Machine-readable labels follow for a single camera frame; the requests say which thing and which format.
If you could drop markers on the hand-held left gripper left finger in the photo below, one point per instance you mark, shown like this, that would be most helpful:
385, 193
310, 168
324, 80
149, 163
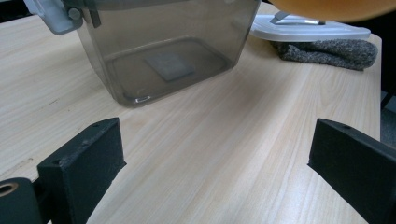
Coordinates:
84, 168

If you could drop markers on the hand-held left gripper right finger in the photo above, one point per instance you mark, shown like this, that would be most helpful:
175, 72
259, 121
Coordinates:
358, 168

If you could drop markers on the grey fuzzy cloth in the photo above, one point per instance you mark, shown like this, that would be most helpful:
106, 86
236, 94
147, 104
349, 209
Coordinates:
330, 54

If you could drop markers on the grey lidded storage box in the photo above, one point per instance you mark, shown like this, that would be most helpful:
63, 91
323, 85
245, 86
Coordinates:
305, 31

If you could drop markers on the smoky transparent storage box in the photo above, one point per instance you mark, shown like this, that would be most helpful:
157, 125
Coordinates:
168, 37

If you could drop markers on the orange plush toy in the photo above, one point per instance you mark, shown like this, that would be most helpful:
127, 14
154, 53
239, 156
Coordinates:
336, 9

